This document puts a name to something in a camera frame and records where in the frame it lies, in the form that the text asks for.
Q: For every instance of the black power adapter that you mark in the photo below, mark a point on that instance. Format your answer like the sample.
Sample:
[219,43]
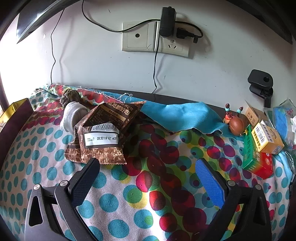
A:
[167,22]

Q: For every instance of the cardboard small box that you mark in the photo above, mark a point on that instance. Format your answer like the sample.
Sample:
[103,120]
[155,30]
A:
[253,115]

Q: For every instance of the blue cloth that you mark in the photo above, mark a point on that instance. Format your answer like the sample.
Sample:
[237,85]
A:
[175,114]

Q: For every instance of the black usb plug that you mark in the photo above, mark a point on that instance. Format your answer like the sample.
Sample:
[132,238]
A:
[183,33]

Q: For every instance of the white sock back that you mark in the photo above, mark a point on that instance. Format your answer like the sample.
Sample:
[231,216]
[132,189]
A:
[73,113]

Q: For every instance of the white power socket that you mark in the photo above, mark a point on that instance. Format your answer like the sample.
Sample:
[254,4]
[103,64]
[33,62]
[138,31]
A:
[175,46]

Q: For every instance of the blue packaged item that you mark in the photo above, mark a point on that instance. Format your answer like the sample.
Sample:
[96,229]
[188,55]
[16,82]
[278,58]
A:
[282,118]

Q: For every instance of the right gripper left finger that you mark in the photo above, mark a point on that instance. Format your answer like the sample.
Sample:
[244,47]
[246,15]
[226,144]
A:
[82,181]

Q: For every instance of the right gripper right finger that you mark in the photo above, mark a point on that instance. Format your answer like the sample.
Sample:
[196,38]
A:
[213,182]

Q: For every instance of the white wall plate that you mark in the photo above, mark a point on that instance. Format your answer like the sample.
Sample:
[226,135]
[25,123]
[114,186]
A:
[140,39]

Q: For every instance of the brown snack bag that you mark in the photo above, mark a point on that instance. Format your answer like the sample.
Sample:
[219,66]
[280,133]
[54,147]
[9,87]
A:
[102,132]

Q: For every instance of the gold interior tin box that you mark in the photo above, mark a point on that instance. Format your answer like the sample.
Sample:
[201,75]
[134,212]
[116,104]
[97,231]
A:
[12,121]

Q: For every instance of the polka dot tablecloth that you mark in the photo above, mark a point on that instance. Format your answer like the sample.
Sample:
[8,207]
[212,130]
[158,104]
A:
[156,195]

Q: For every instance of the black clamp mount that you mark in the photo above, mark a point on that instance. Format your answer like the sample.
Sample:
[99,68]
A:
[261,84]

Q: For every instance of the orange small medicine box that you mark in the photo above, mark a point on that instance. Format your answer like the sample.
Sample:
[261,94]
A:
[267,139]

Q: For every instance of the green red medicine box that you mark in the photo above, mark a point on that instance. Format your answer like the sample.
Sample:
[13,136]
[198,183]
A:
[258,163]

